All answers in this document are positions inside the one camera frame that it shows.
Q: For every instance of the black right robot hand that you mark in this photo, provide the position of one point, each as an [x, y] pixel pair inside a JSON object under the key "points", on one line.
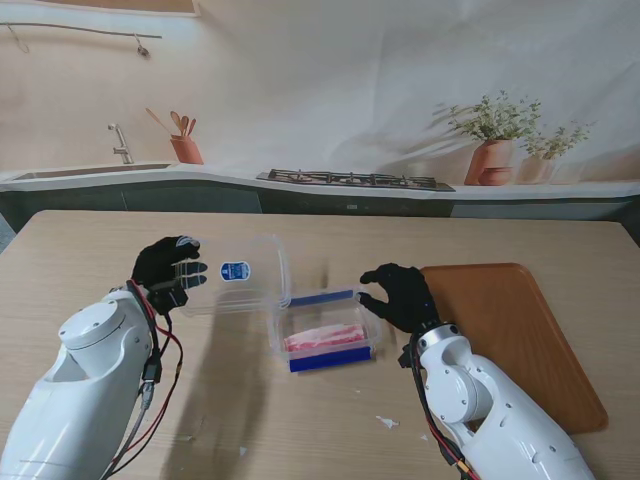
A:
{"points": [[407, 300]]}

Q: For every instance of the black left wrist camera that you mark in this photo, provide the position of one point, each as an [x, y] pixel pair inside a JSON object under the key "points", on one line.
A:
{"points": [[167, 297]]}

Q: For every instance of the clear lid with blue label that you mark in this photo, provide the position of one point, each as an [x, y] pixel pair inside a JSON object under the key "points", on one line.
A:
{"points": [[250, 295]]}

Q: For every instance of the brown wooden tray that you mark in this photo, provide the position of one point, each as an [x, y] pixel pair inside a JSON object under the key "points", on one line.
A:
{"points": [[500, 310]]}

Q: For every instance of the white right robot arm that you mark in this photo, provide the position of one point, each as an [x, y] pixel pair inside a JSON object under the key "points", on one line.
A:
{"points": [[490, 400]]}

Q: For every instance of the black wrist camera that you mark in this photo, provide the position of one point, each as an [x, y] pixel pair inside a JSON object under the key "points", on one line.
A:
{"points": [[402, 357], [167, 297]]}

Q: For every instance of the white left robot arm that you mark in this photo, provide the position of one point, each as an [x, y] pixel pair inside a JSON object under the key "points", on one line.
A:
{"points": [[75, 390]]}

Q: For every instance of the clear container with blue clips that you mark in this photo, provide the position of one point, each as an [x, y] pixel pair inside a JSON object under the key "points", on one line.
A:
{"points": [[330, 361]]}

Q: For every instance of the large white paper scrap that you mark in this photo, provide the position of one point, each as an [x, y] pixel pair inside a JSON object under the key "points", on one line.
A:
{"points": [[387, 422]]}

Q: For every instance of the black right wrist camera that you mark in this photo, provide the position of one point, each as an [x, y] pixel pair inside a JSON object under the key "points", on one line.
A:
{"points": [[402, 357]]}

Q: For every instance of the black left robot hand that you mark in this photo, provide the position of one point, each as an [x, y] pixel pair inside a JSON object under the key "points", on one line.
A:
{"points": [[155, 262]]}

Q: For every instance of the pink bacon slices stack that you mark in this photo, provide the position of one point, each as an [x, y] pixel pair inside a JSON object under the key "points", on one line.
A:
{"points": [[325, 339]]}

